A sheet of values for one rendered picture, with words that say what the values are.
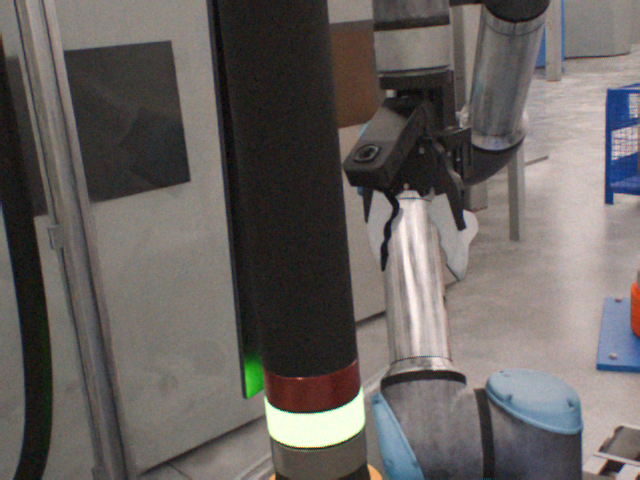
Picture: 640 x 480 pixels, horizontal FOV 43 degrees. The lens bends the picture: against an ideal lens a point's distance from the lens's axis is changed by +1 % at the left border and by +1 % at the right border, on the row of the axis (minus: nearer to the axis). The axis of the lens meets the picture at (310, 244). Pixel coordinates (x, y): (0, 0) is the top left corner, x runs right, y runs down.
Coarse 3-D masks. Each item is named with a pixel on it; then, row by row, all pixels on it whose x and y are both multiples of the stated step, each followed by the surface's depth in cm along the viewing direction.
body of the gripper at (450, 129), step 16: (384, 80) 80; (400, 80) 78; (416, 80) 78; (432, 80) 78; (448, 80) 80; (400, 96) 81; (432, 96) 82; (448, 96) 84; (432, 112) 81; (448, 112) 84; (432, 128) 82; (448, 128) 84; (464, 128) 84; (416, 144) 80; (432, 144) 79; (448, 144) 81; (416, 160) 80; (432, 160) 79; (400, 176) 82; (416, 176) 81; (432, 176) 80; (464, 176) 84; (400, 192) 83
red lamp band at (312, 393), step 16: (352, 368) 27; (272, 384) 27; (288, 384) 26; (304, 384) 26; (320, 384) 26; (336, 384) 26; (352, 384) 27; (272, 400) 27; (288, 400) 26; (304, 400) 26; (320, 400) 26; (336, 400) 26
